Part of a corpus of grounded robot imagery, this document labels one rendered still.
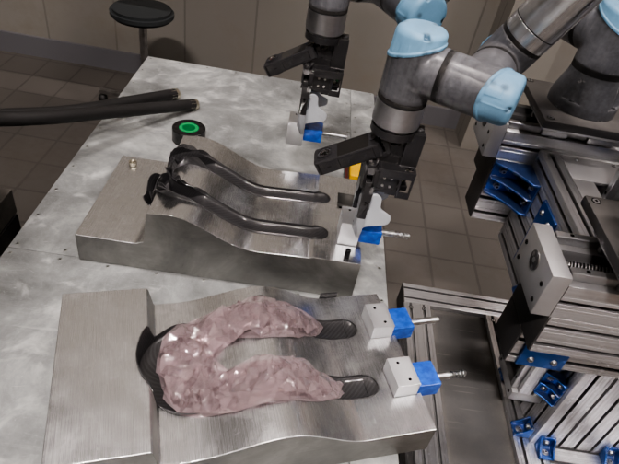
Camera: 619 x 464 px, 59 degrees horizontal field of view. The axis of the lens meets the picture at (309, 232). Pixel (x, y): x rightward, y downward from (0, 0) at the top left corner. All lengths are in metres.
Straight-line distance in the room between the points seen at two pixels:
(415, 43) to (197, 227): 0.45
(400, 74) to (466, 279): 1.69
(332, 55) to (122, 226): 0.52
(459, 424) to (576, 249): 0.78
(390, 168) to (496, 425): 1.01
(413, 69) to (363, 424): 0.50
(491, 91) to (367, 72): 2.56
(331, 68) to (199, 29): 2.27
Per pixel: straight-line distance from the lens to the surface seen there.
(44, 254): 1.09
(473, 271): 2.46
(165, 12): 2.90
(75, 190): 1.23
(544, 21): 0.87
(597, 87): 1.35
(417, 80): 0.80
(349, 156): 0.87
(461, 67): 0.79
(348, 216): 0.97
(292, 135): 1.20
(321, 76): 1.12
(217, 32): 3.33
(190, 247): 0.97
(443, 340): 1.83
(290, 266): 0.97
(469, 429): 1.67
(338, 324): 0.90
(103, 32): 3.55
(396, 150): 0.88
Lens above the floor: 1.53
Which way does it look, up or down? 40 degrees down
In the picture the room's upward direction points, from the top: 11 degrees clockwise
